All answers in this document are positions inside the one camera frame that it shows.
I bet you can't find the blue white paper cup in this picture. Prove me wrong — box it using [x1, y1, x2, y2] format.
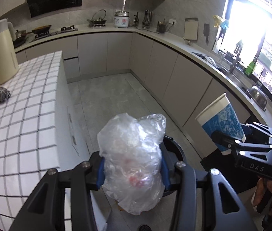
[195, 93, 246, 142]

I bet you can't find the clear plastic bag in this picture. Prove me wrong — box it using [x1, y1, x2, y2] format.
[97, 113, 166, 215]

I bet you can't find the steel wool scrubber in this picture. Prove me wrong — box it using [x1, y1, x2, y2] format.
[0, 87, 11, 103]

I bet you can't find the black trash bucket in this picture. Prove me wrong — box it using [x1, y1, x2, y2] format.
[159, 135, 187, 197]

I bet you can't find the wooden stool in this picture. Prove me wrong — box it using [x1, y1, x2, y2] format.
[115, 200, 125, 212]

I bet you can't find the green soap bottle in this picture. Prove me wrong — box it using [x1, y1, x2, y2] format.
[244, 56, 258, 77]

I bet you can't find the sink faucet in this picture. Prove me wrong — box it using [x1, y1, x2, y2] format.
[229, 40, 243, 74]

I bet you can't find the hanging cleaver knife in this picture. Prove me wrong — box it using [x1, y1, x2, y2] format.
[203, 23, 210, 45]

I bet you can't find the white cutting board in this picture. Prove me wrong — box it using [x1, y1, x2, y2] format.
[184, 18, 199, 41]

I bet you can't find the utensil holder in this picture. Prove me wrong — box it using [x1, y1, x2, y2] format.
[156, 20, 167, 33]

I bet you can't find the dark bottle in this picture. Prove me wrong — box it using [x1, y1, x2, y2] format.
[132, 12, 139, 27]

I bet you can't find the gas stove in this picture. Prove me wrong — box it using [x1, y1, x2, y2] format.
[31, 25, 78, 42]

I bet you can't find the kettle on burner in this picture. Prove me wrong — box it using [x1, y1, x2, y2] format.
[87, 9, 107, 28]

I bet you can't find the wok pan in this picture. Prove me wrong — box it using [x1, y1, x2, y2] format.
[26, 25, 51, 34]

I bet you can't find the white rice cooker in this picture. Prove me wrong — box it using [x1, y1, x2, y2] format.
[113, 10, 130, 28]

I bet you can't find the black cooking pot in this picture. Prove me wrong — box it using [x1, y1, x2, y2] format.
[13, 30, 28, 48]

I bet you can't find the cream thermos jug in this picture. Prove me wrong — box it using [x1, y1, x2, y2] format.
[0, 18, 19, 85]

